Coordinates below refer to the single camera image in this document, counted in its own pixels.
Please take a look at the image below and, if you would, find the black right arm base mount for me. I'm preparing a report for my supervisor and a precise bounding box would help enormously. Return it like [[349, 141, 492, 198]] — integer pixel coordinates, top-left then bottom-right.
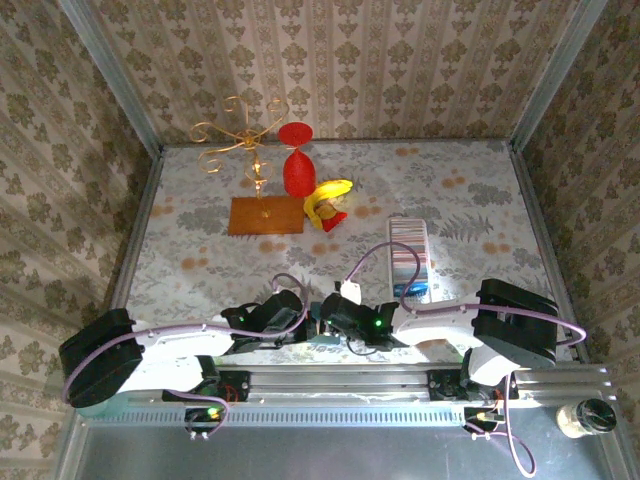
[[427, 367, 520, 402]]

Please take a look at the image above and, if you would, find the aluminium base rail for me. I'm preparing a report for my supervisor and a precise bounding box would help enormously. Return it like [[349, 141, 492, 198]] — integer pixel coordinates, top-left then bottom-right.
[[219, 363, 617, 407]]

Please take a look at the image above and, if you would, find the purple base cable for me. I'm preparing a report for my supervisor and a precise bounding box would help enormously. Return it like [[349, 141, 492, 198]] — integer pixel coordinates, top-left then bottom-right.
[[184, 392, 234, 436], [467, 374, 537, 476]]

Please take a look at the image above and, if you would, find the red goblet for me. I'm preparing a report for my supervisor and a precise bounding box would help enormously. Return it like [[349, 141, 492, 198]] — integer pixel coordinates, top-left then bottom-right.
[[277, 121, 318, 197]]

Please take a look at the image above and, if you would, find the thin black cable loop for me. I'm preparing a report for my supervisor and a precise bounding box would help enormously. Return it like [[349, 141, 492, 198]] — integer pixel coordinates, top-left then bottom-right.
[[344, 334, 379, 357]]

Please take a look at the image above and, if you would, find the glass jar with black lid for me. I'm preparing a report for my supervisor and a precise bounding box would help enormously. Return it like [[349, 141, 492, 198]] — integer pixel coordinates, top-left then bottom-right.
[[557, 397, 617, 440]]

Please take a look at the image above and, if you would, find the slotted metal strip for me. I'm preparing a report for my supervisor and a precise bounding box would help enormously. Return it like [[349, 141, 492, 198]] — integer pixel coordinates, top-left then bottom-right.
[[119, 403, 467, 427]]

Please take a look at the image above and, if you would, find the floral tablecloth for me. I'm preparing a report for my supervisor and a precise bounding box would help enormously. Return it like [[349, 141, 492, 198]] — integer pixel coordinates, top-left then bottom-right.
[[109, 140, 576, 365]]

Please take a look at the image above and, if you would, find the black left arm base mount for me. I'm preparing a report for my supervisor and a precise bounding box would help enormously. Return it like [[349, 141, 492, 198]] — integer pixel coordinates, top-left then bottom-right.
[[197, 368, 251, 404]]

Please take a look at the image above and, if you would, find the small red toy wedge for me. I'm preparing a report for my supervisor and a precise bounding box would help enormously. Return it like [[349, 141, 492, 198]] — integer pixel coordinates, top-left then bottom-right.
[[322, 209, 349, 234]]

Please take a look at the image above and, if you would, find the small circuit board with LED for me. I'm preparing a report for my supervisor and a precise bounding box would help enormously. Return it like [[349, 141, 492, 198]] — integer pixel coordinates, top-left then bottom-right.
[[463, 405, 504, 441], [183, 405, 231, 442]]

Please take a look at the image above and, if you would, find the yellow banana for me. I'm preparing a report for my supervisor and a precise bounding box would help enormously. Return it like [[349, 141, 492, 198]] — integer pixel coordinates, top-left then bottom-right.
[[303, 178, 355, 230]]

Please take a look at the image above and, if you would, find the blue credit card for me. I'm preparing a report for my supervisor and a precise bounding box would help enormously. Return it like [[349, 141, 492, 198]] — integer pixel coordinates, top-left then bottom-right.
[[392, 281, 431, 304]]

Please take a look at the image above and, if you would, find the white ribbed rack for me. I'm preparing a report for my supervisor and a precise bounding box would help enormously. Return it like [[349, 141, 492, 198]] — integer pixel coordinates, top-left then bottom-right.
[[388, 218, 432, 305]]

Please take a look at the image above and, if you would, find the teal card holder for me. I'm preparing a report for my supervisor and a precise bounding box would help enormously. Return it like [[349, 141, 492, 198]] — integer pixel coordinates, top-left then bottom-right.
[[308, 299, 344, 347]]

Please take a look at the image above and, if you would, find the grey metal plate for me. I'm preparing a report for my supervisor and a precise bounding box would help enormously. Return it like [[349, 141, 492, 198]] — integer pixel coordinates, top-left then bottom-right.
[[74, 422, 617, 480]]

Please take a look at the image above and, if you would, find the aluminium table edge rail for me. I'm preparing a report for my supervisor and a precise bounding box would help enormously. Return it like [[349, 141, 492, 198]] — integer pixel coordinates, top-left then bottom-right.
[[94, 147, 166, 321], [508, 142, 589, 364]]

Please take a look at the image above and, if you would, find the aluminium frame post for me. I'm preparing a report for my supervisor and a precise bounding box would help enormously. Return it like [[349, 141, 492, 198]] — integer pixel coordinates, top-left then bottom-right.
[[55, 0, 165, 154], [508, 0, 609, 151]]

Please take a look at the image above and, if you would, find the gold wire stand wooden base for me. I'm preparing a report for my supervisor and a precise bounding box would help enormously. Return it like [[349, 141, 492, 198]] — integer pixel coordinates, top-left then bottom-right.
[[188, 95, 307, 237]]

